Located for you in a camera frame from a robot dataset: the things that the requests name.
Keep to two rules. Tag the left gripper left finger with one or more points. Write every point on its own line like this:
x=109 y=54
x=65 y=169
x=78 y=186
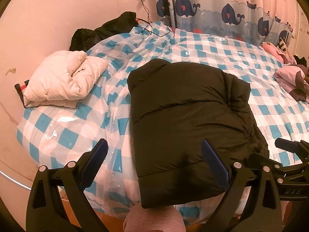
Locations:
x=45 y=211

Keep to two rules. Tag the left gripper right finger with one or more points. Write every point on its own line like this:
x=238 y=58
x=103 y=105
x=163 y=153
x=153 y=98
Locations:
x=251 y=200

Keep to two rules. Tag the dark olive puffer jacket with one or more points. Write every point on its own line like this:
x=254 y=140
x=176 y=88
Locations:
x=174 y=108

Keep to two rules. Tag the pink purple clothes pile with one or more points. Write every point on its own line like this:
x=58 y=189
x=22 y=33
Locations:
x=292 y=77

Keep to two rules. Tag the blue white checkered bed cover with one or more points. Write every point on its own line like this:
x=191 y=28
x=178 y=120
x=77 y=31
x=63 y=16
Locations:
x=53 y=136

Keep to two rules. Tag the pink trouser leg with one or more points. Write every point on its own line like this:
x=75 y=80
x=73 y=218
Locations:
x=165 y=218

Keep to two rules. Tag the white puffer jacket folded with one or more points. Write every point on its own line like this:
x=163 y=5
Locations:
x=63 y=78

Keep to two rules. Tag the whale pattern curtain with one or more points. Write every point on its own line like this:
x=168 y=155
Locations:
x=252 y=21

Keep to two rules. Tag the black clothing by wall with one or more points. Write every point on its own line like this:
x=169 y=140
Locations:
x=83 y=39

